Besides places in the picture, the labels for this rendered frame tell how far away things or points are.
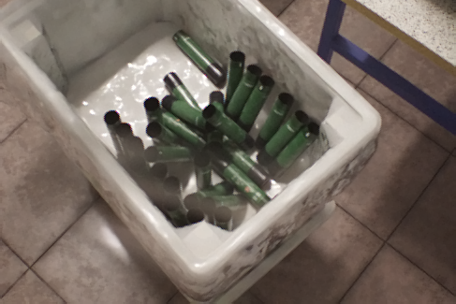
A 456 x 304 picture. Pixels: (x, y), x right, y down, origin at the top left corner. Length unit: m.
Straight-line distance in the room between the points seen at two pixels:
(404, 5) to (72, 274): 1.07
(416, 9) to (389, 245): 0.79
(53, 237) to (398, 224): 0.93
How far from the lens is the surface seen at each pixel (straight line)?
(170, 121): 1.26
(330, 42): 1.44
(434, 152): 1.85
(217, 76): 1.31
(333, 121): 1.06
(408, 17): 1.10
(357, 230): 1.71
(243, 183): 1.21
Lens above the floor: 1.61
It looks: 65 degrees down
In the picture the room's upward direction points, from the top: 1 degrees counter-clockwise
